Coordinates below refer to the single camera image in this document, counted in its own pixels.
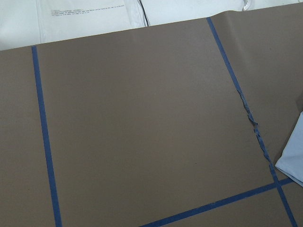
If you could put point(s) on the light blue t-shirt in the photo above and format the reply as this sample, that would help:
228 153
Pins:
291 161

